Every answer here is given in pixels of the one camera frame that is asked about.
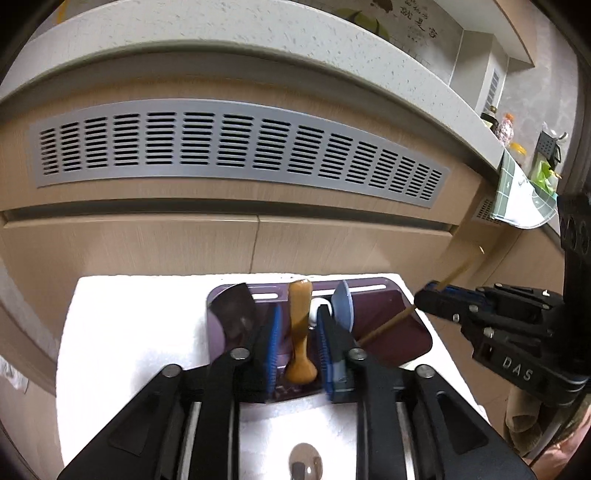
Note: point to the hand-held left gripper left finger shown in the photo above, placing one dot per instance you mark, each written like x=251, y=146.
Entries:
x=272, y=344

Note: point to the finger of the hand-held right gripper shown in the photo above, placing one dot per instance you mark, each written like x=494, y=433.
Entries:
x=438, y=304
x=457, y=290

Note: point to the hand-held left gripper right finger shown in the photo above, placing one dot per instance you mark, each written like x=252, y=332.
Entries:
x=325, y=350

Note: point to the wooden spoon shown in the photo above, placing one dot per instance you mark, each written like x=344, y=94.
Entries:
x=300, y=323

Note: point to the white plastic spoon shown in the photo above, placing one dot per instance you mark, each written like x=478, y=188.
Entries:
x=317, y=308

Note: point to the blue plastic spoon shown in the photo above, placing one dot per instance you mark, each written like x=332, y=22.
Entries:
x=344, y=307

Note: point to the purple plastic utensil holder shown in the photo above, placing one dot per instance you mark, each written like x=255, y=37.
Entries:
x=392, y=318

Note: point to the black shovel-shaped spoon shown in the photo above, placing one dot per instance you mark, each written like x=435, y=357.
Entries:
x=233, y=314

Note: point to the wooden chopstick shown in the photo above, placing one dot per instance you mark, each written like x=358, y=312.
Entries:
x=388, y=325

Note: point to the person's right forearm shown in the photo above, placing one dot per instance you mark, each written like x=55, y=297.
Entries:
x=521, y=420

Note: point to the small grey vent grille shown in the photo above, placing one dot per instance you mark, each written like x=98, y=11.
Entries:
x=490, y=212

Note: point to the green checkered towel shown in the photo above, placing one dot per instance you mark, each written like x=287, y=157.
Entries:
x=521, y=198

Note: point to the white textured table cloth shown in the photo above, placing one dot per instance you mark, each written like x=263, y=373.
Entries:
x=134, y=346

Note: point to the green packet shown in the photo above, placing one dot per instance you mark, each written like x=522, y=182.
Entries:
x=545, y=177

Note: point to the yellow-lidded jar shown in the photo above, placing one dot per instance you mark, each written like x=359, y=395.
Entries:
x=518, y=149

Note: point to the orange-capped clear bottle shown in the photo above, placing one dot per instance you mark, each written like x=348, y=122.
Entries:
x=505, y=129

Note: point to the dark sauce bottle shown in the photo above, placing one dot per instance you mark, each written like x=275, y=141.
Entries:
x=489, y=117

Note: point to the large grey vent grille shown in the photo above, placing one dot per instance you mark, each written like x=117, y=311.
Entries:
x=240, y=145

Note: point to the beige stone countertop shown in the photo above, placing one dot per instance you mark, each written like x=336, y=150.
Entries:
x=277, y=55

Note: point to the white wall vent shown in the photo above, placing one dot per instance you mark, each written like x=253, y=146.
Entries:
x=492, y=87

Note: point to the cartoon wall sticker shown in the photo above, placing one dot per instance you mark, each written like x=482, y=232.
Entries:
x=401, y=18

